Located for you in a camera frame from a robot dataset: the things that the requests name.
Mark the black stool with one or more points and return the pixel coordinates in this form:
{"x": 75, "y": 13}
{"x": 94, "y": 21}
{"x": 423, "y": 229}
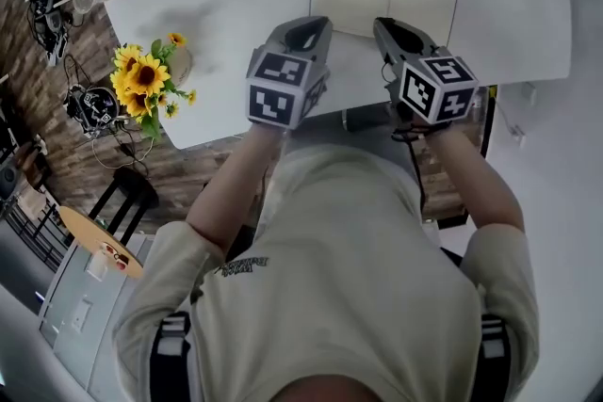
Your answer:
{"x": 127, "y": 197}

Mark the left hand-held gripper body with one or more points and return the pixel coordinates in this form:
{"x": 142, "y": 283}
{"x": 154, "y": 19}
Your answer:
{"x": 287, "y": 75}

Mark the round wooden side table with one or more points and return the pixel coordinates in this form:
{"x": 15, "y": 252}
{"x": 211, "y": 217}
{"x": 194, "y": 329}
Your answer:
{"x": 101, "y": 242}

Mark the sunflower bouquet in vase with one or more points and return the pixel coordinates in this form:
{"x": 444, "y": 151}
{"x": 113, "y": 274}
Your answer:
{"x": 151, "y": 80}

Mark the person's right forearm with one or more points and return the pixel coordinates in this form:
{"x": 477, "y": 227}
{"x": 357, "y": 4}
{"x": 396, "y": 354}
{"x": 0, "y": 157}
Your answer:
{"x": 471, "y": 179}

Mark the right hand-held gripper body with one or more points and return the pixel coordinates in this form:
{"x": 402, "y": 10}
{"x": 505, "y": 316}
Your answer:
{"x": 424, "y": 70}

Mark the black device with marker tags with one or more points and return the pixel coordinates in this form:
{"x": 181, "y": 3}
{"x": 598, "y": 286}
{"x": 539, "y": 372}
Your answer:
{"x": 47, "y": 9}

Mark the person's cream t-shirt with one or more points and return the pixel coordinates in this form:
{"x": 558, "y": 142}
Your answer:
{"x": 330, "y": 278}

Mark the person's left forearm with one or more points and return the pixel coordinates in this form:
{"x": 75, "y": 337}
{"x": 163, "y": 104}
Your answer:
{"x": 231, "y": 188}

